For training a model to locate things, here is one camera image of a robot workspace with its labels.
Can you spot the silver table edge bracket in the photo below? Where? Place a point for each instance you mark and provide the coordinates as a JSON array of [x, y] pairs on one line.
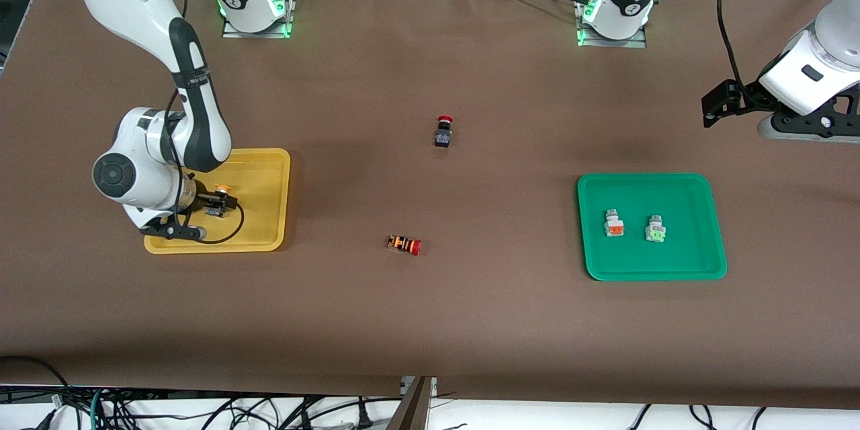
[[430, 386]]

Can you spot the yellow plastic tray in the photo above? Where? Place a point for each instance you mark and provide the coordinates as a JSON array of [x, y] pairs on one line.
[[262, 181]]

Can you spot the green plastic tray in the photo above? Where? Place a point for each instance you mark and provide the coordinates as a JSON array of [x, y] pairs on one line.
[[645, 255]]

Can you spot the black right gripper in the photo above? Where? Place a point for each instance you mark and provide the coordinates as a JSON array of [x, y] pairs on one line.
[[203, 201]]

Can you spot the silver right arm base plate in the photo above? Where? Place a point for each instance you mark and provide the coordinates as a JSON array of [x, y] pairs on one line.
[[259, 32]]

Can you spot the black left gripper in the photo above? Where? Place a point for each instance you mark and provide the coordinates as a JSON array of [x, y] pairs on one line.
[[741, 97]]

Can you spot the yellow cap push button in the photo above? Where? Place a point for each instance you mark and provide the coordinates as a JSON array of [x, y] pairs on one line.
[[222, 187]]

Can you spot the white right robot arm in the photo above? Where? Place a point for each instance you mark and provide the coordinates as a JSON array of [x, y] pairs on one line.
[[134, 0]]

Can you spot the brown table cover sheet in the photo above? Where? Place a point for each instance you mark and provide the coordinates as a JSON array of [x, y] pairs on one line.
[[470, 322]]

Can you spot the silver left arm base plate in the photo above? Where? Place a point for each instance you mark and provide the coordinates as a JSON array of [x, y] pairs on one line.
[[611, 42]]

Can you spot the red mushroom button black body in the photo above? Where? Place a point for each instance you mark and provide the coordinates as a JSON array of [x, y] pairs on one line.
[[443, 138]]

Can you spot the red button orange striped body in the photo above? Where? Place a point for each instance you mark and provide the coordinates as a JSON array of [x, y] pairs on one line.
[[403, 244]]

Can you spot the green square push button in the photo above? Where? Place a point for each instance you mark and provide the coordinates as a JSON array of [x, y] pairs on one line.
[[655, 232]]

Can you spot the orange square push button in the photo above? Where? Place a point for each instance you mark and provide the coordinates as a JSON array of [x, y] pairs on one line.
[[613, 225]]

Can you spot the brown table leg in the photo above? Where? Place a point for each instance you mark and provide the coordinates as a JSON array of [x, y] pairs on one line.
[[410, 413]]

